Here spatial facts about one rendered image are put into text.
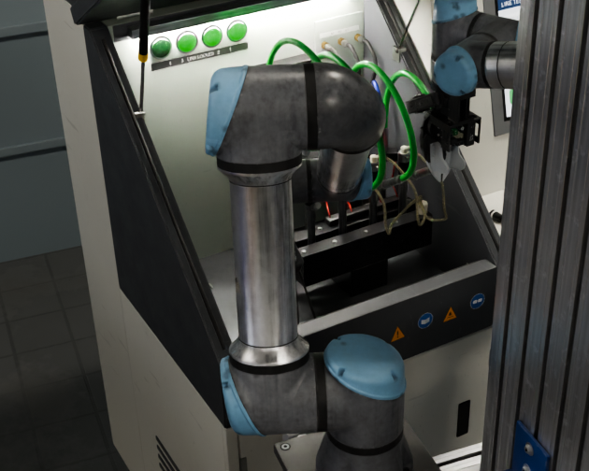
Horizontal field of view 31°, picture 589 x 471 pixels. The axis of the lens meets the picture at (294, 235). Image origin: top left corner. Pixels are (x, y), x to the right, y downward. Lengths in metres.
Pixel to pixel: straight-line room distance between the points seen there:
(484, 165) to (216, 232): 0.65
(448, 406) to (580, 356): 1.23
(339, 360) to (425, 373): 0.85
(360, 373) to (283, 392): 0.11
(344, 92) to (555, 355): 0.42
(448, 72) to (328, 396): 0.55
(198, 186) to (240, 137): 1.10
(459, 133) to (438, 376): 0.66
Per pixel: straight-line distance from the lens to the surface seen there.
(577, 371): 1.27
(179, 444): 2.50
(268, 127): 1.38
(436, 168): 2.01
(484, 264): 2.32
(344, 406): 1.52
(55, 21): 2.47
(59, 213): 4.19
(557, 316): 1.27
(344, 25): 2.50
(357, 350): 1.54
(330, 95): 1.38
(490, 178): 2.52
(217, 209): 2.53
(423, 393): 2.39
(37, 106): 3.99
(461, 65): 1.70
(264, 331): 1.48
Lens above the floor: 2.21
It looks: 32 degrees down
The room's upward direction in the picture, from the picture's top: 2 degrees counter-clockwise
